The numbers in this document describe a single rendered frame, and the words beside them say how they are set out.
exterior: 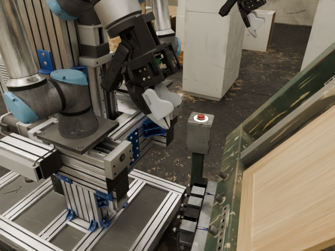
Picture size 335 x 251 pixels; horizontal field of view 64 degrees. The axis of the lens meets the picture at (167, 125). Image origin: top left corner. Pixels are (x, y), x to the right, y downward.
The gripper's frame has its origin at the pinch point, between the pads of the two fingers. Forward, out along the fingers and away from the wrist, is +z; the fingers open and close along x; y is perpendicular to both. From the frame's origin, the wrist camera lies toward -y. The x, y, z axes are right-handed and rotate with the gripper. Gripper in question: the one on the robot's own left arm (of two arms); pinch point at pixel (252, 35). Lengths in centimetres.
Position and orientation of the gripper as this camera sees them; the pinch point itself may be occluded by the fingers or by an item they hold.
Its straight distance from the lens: 113.2
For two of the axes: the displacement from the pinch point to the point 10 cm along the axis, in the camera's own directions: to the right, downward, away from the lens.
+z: 4.1, 8.7, 2.7
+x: 4.8, -4.6, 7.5
